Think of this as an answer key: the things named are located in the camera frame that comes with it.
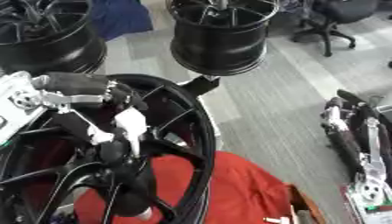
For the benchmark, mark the large black spoked wheel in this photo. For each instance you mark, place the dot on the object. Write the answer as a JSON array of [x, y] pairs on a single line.
[[201, 140]]

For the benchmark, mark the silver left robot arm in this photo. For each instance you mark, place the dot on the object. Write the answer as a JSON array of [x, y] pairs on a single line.
[[15, 99]]

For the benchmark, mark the black wheel rim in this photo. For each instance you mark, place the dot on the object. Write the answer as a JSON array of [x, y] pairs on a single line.
[[56, 49], [219, 49]]

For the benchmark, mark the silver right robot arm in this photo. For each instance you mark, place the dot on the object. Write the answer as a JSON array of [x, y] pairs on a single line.
[[372, 201]]

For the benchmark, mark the black office chair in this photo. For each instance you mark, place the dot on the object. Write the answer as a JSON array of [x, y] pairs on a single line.
[[337, 11]]

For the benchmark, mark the blue cloth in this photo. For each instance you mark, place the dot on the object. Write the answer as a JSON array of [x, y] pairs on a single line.
[[120, 17]]

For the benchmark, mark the tan wooden box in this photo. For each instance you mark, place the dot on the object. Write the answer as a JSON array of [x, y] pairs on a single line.
[[305, 204]]

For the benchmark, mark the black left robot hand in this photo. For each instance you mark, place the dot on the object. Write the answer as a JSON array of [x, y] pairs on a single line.
[[76, 83]]

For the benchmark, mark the black wheel stand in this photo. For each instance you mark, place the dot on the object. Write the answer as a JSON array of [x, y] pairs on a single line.
[[200, 85]]

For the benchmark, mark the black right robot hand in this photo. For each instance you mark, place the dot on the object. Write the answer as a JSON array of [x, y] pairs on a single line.
[[352, 145]]

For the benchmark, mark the white pin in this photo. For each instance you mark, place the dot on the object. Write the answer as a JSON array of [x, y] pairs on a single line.
[[174, 139], [131, 122], [278, 220]]

